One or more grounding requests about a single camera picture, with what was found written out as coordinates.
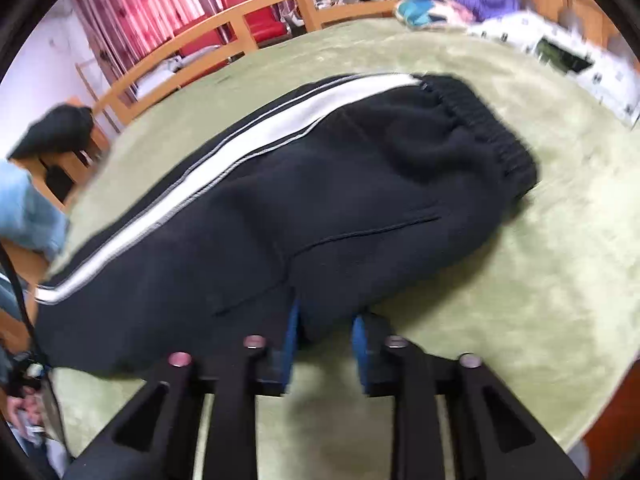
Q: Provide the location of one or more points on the red chair left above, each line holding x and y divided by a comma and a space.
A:
212, 38

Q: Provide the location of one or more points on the red chair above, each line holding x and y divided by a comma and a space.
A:
212, 38
263, 24

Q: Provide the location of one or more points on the dark green item on pillow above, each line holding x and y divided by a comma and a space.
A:
561, 59

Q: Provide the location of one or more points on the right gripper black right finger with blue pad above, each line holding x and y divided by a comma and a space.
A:
493, 435

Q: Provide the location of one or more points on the black garment on nightstand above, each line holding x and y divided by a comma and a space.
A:
65, 128

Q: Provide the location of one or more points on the red chair right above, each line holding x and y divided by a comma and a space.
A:
263, 24

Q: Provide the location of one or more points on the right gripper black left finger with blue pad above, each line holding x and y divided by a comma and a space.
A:
154, 436

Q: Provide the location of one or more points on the person's left hand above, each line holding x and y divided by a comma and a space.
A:
24, 411

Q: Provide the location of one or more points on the wooden nightstand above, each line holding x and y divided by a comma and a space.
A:
57, 176

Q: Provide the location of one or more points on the green plush bed blanket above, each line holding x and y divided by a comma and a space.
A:
552, 304

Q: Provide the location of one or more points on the wooden bed frame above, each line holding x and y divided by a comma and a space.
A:
603, 16

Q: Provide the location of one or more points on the colourful geometric pillow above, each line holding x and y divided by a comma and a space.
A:
422, 14

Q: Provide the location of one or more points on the light blue folded towel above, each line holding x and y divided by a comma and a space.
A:
28, 219

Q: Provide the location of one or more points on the white black-dotted pillow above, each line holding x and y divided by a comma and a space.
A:
608, 78

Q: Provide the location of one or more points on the black pants white side stripe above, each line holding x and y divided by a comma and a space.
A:
315, 206

